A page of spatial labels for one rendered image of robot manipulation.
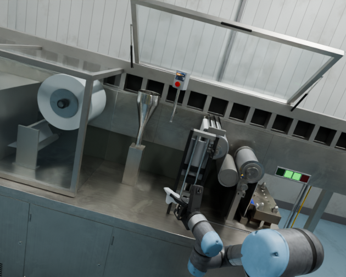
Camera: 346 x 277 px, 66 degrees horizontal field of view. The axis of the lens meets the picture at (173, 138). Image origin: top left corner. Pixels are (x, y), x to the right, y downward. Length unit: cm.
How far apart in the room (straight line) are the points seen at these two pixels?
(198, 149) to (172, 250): 59
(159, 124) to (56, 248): 102
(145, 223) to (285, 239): 94
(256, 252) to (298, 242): 11
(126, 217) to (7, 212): 70
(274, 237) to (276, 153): 134
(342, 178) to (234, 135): 84
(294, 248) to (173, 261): 103
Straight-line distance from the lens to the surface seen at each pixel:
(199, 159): 151
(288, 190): 430
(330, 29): 395
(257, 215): 178
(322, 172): 219
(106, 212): 155
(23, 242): 192
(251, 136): 194
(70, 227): 171
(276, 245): 72
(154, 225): 153
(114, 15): 374
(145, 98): 158
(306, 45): 154
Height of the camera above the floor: 183
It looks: 19 degrees down
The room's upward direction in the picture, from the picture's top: 15 degrees clockwise
